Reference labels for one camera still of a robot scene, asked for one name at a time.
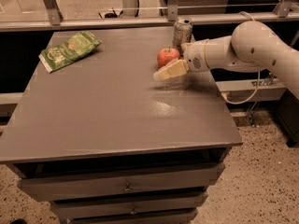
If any silver soda can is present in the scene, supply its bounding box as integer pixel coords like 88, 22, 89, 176
172, 18, 193, 54

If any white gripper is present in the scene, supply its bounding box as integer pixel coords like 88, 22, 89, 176
153, 39, 209, 81

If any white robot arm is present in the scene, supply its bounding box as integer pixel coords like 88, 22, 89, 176
153, 21, 299, 98

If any middle grey drawer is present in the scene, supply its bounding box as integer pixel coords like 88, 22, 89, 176
51, 191, 207, 218

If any green snack bag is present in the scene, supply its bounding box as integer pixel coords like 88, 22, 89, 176
39, 31, 102, 73

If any top grey drawer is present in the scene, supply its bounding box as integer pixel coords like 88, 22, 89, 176
19, 162, 225, 202

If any grey drawer cabinet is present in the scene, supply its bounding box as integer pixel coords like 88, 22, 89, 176
0, 25, 244, 224

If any white cable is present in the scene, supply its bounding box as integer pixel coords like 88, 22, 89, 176
221, 10, 262, 105

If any red apple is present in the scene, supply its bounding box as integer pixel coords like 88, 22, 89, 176
157, 47, 180, 67

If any bottom grey drawer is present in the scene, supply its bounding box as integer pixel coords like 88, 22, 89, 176
72, 208, 197, 224

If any grey drawer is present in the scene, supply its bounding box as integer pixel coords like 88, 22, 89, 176
19, 162, 225, 202
72, 208, 197, 224
51, 191, 207, 218

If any metal railing frame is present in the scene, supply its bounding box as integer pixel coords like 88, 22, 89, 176
0, 0, 299, 32

